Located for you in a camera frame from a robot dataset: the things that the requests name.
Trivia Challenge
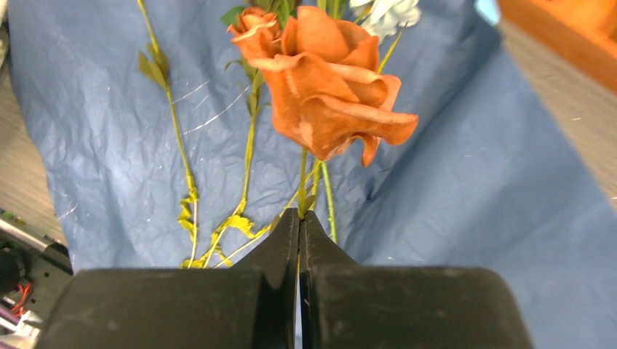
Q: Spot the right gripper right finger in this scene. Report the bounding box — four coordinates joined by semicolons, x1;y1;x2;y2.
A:
298;212;533;348

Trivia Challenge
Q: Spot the blue paper flower bouquet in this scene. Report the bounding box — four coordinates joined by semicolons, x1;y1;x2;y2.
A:
8;1;616;348

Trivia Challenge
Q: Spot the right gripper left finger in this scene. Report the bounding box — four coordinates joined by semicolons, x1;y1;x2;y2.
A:
36;209;300;348

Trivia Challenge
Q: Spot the light blue flower stem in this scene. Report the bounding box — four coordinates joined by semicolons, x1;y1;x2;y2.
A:
349;0;421;73

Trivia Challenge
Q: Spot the orange compartment tray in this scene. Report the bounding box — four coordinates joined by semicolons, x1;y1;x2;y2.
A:
498;0;616;93

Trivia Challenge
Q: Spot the orange rose flower stem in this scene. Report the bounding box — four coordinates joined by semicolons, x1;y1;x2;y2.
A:
226;5;419;242

